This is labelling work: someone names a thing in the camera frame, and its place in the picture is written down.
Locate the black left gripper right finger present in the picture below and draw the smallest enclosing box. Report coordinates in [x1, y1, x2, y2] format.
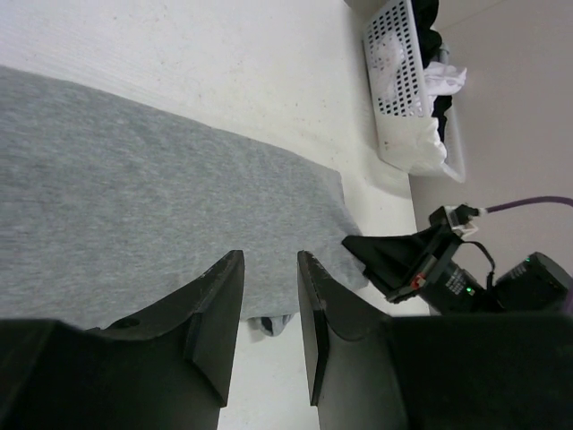
[297, 251, 572, 429]

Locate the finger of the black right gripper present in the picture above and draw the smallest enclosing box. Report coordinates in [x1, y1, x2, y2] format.
[342, 227, 440, 294]

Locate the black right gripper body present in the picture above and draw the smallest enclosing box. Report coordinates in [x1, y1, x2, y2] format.
[387, 232, 486, 314]

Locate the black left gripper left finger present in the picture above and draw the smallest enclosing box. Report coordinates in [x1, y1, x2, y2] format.
[1, 250, 244, 429]

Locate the grey tank top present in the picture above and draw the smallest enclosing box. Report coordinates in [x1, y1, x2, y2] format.
[1, 67, 366, 336]

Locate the white tank top in basket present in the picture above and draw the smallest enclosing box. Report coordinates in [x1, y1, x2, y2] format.
[373, 42, 469, 174]

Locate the black tank top in basket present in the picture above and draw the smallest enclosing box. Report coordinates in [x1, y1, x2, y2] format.
[412, 0, 452, 141]

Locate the white plastic laundry basket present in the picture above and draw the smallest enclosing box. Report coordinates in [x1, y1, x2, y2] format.
[363, 1, 466, 183]

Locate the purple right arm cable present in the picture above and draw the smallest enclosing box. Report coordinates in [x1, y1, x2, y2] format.
[485, 195, 573, 214]

